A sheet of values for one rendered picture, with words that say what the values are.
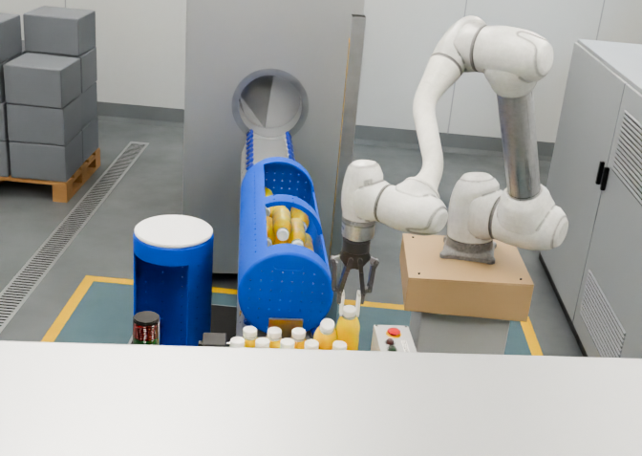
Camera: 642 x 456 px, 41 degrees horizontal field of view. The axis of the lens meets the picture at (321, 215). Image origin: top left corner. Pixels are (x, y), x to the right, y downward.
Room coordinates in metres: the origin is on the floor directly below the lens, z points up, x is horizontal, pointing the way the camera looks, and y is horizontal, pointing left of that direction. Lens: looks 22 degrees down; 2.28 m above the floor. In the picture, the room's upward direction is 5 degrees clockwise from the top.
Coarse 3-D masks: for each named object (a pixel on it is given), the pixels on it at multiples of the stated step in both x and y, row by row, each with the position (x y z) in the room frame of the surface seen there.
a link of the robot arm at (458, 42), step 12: (456, 24) 2.44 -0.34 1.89; (468, 24) 2.42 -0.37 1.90; (480, 24) 2.40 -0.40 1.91; (444, 36) 2.42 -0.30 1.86; (456, 36) 2.39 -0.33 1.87; (468, 36) 2.36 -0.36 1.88; (444, 48) 2.37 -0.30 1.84; (456, 48) 2.36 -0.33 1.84; (468, 48) 2.35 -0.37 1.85; (456, 60) 2.35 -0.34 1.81; (468, 60) 2.35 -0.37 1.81; (468, 72) 2.39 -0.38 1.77
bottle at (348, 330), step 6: (342, 318) 2.07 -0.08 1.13; (348, 318) 2.06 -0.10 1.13; (354, 318) 2.07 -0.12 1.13; (336, 324) 2.08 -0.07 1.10; (342, 324) 2.06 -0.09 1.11; (348, 324) 2.05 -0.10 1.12; (354, 324) 2.06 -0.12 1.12; (336, 330) 2.07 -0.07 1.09; (342, 330) 2.05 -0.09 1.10; (348, 330) 2.05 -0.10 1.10; (354, 330) 2.06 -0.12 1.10; (342, 336) 2.05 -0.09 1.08; (348, 336) 2.05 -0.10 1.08; (354, 336) 2.06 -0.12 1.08; (348, 342) 2.05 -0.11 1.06; (354, 342) 2.06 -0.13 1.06; (348, 348) 2.06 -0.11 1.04; (354, 348) 2.07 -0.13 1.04
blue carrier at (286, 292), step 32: (288, 160) 3.08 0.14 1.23; (256, 192) 2.78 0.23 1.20; (288, 192) 3.10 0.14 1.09; (256, 224) 2.50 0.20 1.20; (320, 224) 2.69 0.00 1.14; (256, 256) 2.26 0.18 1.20; (288, 256) 2.24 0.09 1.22; (320, 256) 2.59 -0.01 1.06; (256, 288) 2.23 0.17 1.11; (288, 288) 2.24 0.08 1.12; (320, 288) 2.25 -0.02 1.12; (256, 320) 2.23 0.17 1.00; (320, 320) 2.25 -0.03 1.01
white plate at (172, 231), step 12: (156, 216) 2.88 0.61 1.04; (168, 216) 2.89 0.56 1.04; (180, 216) 2.90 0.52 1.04; (144, 228) 2.76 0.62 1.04; (156, 228) 2.77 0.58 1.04; (168, 228) 2.77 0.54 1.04; (180, 228) 2.78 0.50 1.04; (192, 228) 2.79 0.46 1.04; (204, 228) 2.80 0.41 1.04; (144, 240) 2.67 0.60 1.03; (156, 240) 2.67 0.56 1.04; (168, 240) 2.68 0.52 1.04; (180, 240) 2.69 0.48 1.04; (192, 240) 2.69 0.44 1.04; (204, 240) 2.71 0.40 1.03
